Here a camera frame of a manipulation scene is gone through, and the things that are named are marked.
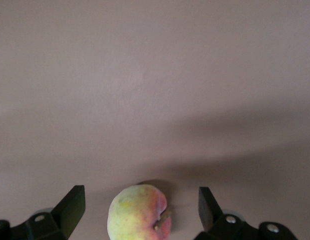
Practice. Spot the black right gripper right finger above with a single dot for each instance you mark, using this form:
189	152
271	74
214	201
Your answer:
220	227

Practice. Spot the brown table cover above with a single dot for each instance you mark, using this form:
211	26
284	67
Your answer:
154	87

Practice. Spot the yellow pink peach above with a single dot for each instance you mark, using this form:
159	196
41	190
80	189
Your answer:
134	215

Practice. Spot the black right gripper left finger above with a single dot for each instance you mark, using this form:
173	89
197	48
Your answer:
62	220

